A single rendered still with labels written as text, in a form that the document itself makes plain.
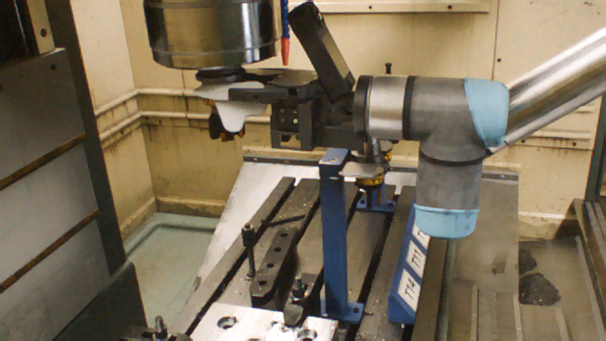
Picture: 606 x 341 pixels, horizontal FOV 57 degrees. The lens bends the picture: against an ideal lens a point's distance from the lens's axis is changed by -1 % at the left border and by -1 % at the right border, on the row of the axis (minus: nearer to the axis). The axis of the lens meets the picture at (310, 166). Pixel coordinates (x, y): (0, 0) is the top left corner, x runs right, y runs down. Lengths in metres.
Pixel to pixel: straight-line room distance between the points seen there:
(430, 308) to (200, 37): 0.74
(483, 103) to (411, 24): 1.06
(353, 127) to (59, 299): 0.74
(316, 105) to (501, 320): 0.90
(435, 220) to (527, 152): 1.12
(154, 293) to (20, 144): 0.88
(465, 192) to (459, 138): 0.07
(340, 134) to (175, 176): 1.48
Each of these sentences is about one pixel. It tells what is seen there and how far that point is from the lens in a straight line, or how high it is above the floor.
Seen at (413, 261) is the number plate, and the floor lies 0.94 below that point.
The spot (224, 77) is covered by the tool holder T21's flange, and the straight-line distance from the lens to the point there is 0.69.
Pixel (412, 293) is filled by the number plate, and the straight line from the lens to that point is 1.14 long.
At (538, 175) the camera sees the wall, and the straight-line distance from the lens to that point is 1.81.
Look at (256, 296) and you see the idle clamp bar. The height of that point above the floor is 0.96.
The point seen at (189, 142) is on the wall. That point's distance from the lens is 2.02.
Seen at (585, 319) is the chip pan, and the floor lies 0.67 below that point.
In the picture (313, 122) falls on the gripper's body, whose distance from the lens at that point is 0.67.
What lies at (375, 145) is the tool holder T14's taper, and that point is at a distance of 0.99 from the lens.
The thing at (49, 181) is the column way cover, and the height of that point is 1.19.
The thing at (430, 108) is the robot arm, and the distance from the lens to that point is 0.63.
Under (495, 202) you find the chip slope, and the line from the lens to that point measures 1.74.
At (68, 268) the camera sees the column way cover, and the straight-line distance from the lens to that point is 1.21.
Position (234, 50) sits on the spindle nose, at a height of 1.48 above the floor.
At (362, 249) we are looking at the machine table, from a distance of 1.32.
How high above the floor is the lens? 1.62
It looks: 24 degrees down
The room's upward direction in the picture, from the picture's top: 3 degrees counter-clockwise
